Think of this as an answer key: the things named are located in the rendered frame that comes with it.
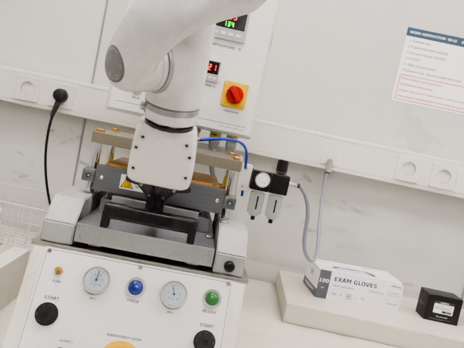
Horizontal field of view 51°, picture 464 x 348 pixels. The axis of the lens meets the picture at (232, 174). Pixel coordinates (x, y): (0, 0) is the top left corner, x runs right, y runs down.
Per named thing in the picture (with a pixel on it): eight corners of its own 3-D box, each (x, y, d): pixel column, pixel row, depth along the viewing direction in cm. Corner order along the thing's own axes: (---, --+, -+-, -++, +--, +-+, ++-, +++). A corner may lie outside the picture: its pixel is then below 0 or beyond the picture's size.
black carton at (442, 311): (414, 310, 131) (420, 286, 130) (447, 317, 130) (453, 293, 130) (422, 318, 125) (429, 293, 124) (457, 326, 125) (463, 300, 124)
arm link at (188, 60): (163, 114, 68) (211, 109, 75) (179, 18, 63) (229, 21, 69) (128, 94, 73) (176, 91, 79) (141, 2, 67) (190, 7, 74)
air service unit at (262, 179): (228, 213, 113) (241, 150, 112) (288, 225, 115) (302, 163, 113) (228, 217, 108) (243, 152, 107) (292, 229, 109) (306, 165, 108)
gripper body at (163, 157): (132, 116, 71) (123, 184, 76) (201, 130, 72) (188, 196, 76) (141, 101, 78) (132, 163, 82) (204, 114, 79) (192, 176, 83)
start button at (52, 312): (35, 322, 73) (41, 302, 74) (54, 325, 73) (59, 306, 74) (32, 321, 72) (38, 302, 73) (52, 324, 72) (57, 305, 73)
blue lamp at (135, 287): (126, 294, 76) (130, 279, 77) (141, 297, 76) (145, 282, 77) (126, 293, 75) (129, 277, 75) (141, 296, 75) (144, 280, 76)
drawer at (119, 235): (108, 213, 106) (114, 177, 105) (208, 232, 108) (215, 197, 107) (72, 246, 76) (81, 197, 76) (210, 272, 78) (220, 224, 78)
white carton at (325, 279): (302, 282, 135) (308, 256, 135) (380, 295, 138) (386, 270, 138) (313, 297, 124) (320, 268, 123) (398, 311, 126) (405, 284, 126)
